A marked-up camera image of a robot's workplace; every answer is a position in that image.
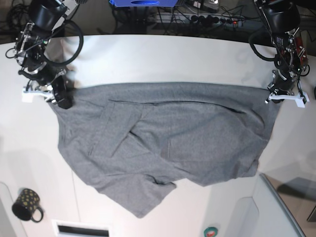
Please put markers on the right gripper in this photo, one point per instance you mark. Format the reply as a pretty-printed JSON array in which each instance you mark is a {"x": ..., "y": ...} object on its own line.
[{"x": 49, "y": 75}]

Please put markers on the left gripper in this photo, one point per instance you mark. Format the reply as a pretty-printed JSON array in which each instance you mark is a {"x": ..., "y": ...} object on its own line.
[{"x": 280, "y": 85}]

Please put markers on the grey t-shirt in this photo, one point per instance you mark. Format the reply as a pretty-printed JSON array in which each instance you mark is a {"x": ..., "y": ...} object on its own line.
[{"x": 132, "y": 142}]

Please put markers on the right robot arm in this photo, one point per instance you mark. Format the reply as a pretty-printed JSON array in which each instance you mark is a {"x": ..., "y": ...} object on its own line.
[{"x": 47, "y": 18}]

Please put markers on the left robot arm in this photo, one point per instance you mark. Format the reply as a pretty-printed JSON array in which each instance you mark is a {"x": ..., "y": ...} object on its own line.
[{"x": 281, "y": 20}]

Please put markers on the blue box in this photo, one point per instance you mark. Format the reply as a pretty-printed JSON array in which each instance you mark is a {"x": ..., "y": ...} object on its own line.
[{"x": 135, "y": 3}]

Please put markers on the black mug with yellow dots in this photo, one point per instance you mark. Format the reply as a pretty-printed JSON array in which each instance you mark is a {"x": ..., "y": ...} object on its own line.
[{"x": 26, "y": 204}]

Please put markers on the black power strip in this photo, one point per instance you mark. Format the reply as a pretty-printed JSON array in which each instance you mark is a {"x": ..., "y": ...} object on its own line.
[{"x": 216, "y": 20}]

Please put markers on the white slotted panel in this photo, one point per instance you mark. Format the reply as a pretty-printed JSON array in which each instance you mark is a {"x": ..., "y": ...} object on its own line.
[{"x": 80, "y": 229}]

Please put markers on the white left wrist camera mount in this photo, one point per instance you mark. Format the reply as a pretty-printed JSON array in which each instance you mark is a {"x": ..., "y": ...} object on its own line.
[{"x": 298, "y": 99}]

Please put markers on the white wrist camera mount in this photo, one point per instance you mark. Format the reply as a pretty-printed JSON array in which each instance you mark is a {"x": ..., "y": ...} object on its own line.
[
  {"x": 298, "y": 99},
  {"x": 46, "y": 92}
]

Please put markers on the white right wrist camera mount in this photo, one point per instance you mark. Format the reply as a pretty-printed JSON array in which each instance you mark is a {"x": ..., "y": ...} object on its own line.
[{"x": 46, "y": 92}]

